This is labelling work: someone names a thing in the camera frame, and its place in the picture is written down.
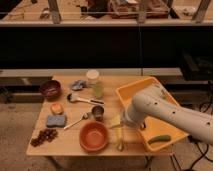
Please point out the bunch of dark grapes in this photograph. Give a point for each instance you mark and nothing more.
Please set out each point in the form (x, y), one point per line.
(44, 135)

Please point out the metal spoon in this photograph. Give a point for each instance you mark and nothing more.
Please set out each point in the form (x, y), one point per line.
(84, 117)

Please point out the green cucumber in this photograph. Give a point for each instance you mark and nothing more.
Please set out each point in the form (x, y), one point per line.
(160, 138)

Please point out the blue crumpled cloth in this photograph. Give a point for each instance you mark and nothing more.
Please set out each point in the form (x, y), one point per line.
(78, 85)

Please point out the yellow plastic bin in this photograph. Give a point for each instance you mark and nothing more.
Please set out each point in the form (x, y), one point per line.
(151, 127)

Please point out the white handled brush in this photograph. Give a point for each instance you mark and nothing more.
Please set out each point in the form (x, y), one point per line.
(73, 97)

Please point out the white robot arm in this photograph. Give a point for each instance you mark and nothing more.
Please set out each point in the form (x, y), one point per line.
(149, 102)

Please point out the orange plastic bowl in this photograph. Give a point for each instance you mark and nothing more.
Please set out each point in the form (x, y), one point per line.
(93, 136)

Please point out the blue sponge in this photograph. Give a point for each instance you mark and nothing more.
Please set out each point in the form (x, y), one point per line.
(56, 121)

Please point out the clear plastic cup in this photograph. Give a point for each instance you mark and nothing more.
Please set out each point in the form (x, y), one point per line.
(94, 82)

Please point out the wooden table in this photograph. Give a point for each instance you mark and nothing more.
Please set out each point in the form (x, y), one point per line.
(67, 141)

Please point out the yellow banana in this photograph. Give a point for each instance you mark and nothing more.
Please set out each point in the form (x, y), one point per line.
(115, 123)

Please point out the small metal cup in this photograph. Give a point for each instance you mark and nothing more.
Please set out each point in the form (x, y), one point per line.
(98, 112)

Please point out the orange fruit toy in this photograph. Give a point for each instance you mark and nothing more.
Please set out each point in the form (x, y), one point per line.
(56, 108)

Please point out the dark red bowl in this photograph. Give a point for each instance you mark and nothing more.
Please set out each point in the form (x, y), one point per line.
(50, 89)

